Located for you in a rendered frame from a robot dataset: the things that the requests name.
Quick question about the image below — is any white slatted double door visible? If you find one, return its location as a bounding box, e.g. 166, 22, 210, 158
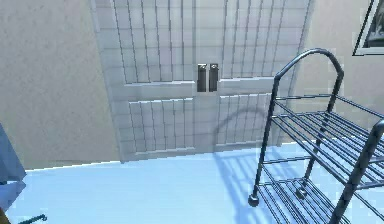
89, 0, 316, 163

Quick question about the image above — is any black wire shelf cart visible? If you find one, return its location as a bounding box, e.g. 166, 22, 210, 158
247, 47, 384, 224

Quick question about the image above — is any small dark bar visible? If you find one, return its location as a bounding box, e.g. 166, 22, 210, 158
18, 214, 48, 224

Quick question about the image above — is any framed wall picture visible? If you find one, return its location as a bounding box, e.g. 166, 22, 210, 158
352, 0, 384, 57

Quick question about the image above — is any dark door handle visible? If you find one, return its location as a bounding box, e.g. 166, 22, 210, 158
208, 63, 219, 93
196, 63, 208, 93

